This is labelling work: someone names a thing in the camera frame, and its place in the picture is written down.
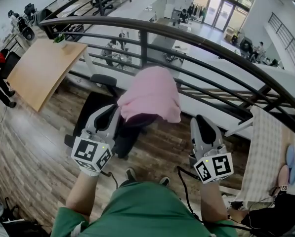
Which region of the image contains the small potted green plant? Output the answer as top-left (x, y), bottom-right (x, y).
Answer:
top-left (53, 33), bottom-right (68, 49)

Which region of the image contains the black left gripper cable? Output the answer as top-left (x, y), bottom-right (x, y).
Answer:
top-left (100, 171), bottom-right (119, 189)

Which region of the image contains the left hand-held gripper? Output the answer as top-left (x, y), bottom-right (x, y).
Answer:
top-left (71, 104), bottom-right (122, 173)

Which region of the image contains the black office chair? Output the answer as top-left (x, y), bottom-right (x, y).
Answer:
top-left (64, 74), bottom-right (160, 160)

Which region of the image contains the person's left black shoe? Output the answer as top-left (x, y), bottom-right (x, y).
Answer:
top-left (125, 167), bottom-right (137, 182)

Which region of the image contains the person's left forearm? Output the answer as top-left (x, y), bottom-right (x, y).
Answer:
top-left (65, 167), bottom-right (101, 224)

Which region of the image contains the person's right forearm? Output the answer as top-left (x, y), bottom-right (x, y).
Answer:
top-left (200, 180), bottom-right (229, 223)

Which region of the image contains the blue round plate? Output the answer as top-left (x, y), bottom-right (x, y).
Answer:
top-left (285, 144), bottom-right (295, 167)
top-left (288, 163), bottom-right (295, 185)

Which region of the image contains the dark metal railing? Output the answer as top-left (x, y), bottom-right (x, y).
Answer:
top-left (38, 16), bottom-right (295, 143)

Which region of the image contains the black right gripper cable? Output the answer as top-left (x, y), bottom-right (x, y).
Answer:
top-left (176, 165), bottom-right (252, 232)

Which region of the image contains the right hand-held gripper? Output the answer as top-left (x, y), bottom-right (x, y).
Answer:
top-left (189, 114), bottom-right (234, 184)

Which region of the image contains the glass entrance door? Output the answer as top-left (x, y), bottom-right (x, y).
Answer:
top-left (203, 0), bottom-right (237, 32)

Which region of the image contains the person's green shirt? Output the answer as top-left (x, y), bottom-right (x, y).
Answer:
top-left (50, 181), bottom-right (239, 237)

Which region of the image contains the pink clothing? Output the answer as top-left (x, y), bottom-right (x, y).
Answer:
top-left (117, 65), bottom-right (182, 123)

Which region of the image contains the table with checked cloth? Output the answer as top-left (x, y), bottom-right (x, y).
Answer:
top-left (225, 106), bottom-right (295, 202)

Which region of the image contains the light wooden desk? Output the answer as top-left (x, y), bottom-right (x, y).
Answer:
top-left (6, 39), bottom-right (88, 113)

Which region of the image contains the rack of hanging clothes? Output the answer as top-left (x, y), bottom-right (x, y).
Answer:
top-left (187, 3), bottom-right (208, 18)

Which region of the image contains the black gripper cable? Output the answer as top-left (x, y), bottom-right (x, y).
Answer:
top-left (100, 171), bottom-right (119, 189)
top-left (176, 165), bottom-right (252, 232)

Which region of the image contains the black bag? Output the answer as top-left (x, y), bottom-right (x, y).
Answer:
top-left (240, 188), bottom-right (295, 237)

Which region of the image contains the pink round plate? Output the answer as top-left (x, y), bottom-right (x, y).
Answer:
top-left (277, 164), bottom-right (290, 190)

